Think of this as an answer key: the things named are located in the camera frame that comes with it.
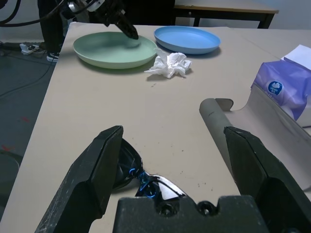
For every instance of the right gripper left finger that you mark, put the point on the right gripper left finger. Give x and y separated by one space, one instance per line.
82 182

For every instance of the black sunglasses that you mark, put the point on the black sunglasses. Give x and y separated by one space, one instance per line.
128 157

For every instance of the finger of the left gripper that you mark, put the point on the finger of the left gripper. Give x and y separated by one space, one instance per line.
127 26

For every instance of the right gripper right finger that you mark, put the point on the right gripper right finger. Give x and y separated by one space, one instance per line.
274 184

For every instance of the grey glasses case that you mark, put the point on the grey glasses case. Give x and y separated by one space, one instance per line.
213 116

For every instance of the black white sneaker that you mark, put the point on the black white sneaker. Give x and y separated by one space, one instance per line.
53 57

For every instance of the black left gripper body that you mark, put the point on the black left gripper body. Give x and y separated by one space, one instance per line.
107 12

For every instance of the white tissue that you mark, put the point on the white tissue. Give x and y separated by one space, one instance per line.
170 64

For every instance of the person leg black trousers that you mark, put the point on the person leg black trousers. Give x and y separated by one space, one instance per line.
51 29

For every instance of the green plastic plate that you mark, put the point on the green plastic plate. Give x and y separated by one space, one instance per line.
104 51

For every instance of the purple tissue pack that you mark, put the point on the purple tissue pack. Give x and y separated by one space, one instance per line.
284 80

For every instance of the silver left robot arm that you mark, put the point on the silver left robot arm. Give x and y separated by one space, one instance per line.
73 6

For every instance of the blue plastic plate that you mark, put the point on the blue plastic plate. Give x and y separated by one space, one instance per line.
184 38

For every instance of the white power strip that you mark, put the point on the white power strip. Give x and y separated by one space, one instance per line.
28 48

